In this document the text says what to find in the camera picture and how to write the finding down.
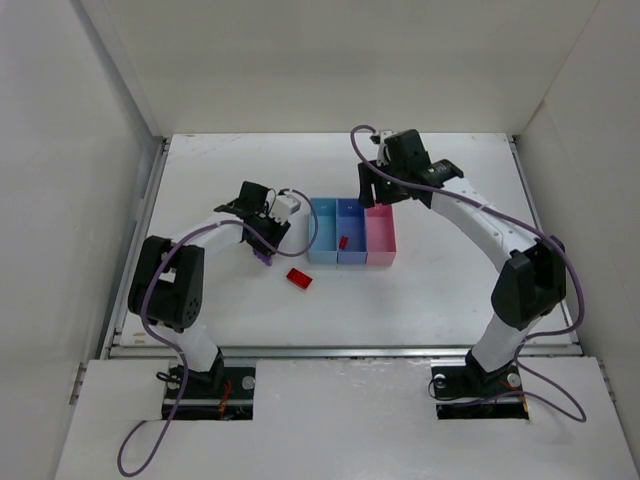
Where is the purple yellow lego flower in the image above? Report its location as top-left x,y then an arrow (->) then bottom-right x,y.
252,249 -> 274,266

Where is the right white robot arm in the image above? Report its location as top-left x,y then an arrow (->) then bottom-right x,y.
358,129 -> 566,392

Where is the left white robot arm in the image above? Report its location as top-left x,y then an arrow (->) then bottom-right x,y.
128,181 -> 301,389

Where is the dark blue container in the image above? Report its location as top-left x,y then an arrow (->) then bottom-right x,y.
337,198 -> 367,265

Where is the pink container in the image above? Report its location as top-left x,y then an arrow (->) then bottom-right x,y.
365,204 -> 397,267

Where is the light blue container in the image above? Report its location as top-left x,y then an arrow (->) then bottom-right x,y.
308,198 -> 338,265

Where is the large red lego brick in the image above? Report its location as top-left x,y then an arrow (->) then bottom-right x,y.
286,268 -> 313,290

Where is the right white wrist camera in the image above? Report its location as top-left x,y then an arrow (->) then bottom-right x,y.
370,130 -> 396,167

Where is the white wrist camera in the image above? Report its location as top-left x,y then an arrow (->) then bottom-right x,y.
370,130 -> 396,167
267,190 -> 301,224

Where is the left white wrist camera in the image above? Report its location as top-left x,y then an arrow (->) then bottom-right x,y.
267,190 -> 301,224

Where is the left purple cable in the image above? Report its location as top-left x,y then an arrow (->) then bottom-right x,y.
116,187 -> 317,479

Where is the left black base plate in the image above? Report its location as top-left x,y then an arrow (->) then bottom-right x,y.
174,363 -> 256,421

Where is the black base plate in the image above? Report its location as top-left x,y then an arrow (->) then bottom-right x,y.
174,363 -> 256,421
428,365 -> 529,421

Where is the aluminium rail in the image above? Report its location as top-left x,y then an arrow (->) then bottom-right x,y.
99,342 -> 584,361

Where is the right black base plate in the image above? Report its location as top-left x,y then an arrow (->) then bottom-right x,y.
428,365 -> 529,421

